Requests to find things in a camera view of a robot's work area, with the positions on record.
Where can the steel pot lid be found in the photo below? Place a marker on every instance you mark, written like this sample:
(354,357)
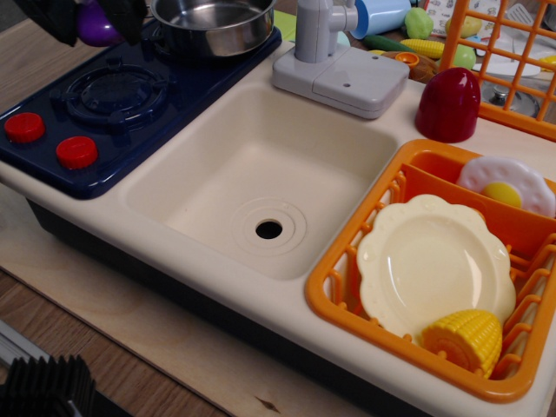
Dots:
(522,103)

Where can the light blue toy cup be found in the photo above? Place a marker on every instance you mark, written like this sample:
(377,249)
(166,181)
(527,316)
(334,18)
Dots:
(376,17)

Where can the yellow toy corn cob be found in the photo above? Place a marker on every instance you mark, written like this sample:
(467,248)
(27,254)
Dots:
(429,48)

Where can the yellow toy corn half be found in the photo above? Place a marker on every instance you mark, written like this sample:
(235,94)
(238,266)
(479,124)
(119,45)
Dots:
(470,339)

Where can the green toy apple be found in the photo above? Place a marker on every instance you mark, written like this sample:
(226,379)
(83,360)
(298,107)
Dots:
(463,57)

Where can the cream toy sink unit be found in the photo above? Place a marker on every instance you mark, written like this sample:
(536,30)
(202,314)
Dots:
(244,201)

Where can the purple toy eggplant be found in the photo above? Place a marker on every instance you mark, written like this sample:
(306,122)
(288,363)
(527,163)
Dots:
(93,27)

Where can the green toy cucumber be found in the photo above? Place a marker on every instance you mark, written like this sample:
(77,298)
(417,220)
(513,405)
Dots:
(377,42)

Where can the grey toy faucet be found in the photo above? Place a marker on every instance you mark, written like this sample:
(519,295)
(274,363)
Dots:
(345,78)

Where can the dark blue toy stove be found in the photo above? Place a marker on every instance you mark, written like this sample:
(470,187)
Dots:
(130,100)

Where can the toy fried egg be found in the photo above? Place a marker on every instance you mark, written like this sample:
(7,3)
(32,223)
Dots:
(509,181)

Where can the brown toy potato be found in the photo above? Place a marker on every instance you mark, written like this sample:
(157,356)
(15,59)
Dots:
(421,68)

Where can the green toy pepper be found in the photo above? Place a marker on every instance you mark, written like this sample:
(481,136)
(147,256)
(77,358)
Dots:
(419,25)

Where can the steel pan with wire handle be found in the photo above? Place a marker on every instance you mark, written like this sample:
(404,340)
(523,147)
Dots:
(214,28)

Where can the red stove knob left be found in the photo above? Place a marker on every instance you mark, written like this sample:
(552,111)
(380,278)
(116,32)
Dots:
(24,128)

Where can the black ribbed robot part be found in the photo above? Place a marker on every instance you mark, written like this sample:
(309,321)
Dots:
(54,387)

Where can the orange dish rack basket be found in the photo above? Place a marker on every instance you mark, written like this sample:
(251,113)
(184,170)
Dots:
(424,167)

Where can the red stove knob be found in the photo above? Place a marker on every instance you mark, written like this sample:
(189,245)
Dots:
(24,128)
(77,152)

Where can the red stove knob right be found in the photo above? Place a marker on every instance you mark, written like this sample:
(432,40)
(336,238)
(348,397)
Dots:
(77,152)

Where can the dark red toy vegetable half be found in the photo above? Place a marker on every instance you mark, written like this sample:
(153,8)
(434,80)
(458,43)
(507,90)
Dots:
(449,106)

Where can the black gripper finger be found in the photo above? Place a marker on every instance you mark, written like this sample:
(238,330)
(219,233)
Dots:
(56,17)
(127,17)

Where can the orange plastic grid rack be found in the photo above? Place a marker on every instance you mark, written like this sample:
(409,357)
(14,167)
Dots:
(518,47)

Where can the cream scalloped toy plate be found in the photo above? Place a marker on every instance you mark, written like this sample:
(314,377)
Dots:
(428,258)

